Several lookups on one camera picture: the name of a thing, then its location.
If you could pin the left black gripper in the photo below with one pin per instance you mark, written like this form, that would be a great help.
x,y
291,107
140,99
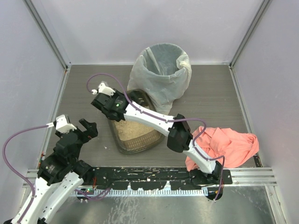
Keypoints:
x,y
76,131

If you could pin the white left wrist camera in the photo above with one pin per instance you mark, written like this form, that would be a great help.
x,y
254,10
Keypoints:
x,y
62,124

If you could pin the right aluminium frame post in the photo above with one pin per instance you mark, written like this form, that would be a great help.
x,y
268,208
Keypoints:
x,y
253,25

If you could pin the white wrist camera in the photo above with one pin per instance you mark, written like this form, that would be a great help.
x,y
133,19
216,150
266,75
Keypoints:
x,y
104,89
62,124

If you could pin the left aluminium frame post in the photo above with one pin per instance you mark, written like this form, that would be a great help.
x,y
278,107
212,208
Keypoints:
x,y
42,20

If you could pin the bin with white bag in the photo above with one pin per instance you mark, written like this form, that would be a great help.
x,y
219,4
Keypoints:
x,y
164,72

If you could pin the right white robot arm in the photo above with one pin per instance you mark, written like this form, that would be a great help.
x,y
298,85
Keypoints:
x,y
116,106

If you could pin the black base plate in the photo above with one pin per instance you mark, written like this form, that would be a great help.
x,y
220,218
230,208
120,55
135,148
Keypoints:
x,y
123,178

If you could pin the beige cat litter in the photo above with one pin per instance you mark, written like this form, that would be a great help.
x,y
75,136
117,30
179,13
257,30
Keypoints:
x,y
128,130

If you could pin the grey plastic litter box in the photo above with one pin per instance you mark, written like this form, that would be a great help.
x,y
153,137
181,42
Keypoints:
x,y
144,142

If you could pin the pink cloth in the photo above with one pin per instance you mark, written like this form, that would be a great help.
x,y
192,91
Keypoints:
x,y
236,147

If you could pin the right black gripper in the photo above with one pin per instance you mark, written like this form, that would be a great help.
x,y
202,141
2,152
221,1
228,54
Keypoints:
x,y
100,104

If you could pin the white slotted cable duct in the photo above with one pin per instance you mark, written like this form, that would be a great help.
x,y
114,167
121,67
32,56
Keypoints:
x,y
141,192

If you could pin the aluminium frame post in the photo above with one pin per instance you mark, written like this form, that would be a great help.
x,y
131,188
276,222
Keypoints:
x,y
42,20
253,25

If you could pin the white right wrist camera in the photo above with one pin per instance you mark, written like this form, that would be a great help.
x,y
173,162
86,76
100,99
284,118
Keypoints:
x,y
104,89

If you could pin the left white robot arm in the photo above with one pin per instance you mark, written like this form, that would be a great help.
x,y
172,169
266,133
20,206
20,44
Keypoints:
x,y
58,175

